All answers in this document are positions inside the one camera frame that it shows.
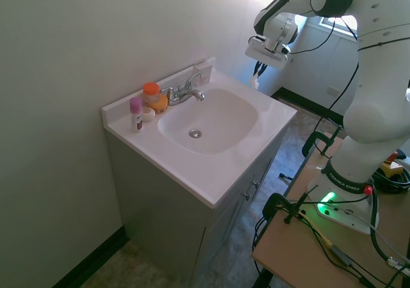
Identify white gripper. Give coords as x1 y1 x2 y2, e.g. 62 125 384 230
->
245 35 292 77

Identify white cardboard box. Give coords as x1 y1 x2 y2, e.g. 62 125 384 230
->
192 56 217 85

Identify black baseboard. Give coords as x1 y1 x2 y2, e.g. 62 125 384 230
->
47 225 126 288
270 87 346 129

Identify window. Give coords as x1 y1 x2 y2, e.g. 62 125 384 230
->
316 14 359 41

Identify black C-clamp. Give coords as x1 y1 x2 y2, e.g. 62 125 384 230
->
262 184 318 225
301 124 346 158

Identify orange cream jar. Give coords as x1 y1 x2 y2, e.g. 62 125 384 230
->
150 95 169 114

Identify clear jar with orange lid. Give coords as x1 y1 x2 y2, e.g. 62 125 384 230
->
142 82 160 107

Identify small white cream jar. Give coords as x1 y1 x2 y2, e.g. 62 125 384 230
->
141 107 157 123

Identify white sink vanity top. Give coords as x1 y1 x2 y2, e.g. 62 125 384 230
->
101 56 298 209

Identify pink-capped deodorant stick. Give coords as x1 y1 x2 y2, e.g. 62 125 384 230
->
129 97 144 134

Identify yellow emergency stop button box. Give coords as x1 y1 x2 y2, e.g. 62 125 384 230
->
382 150 407 175

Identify grey vanity cabinet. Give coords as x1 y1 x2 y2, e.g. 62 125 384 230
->
105 121 297 271

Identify wooden table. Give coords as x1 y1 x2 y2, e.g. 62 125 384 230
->
251 131 410 288

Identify chrome two-handle faucet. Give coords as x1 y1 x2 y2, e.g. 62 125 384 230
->
160 70 206 106

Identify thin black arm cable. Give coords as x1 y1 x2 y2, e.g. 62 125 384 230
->
289 12 365 132

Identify yellow cable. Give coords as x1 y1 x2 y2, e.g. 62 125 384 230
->
297 211 334 248

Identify coiled thick black cable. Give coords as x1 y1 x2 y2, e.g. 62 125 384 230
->
370 162 410 195

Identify black cable adapter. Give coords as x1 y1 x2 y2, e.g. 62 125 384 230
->
329 244 354 267

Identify grey cable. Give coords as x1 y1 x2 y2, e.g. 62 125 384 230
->
367 222 410 271

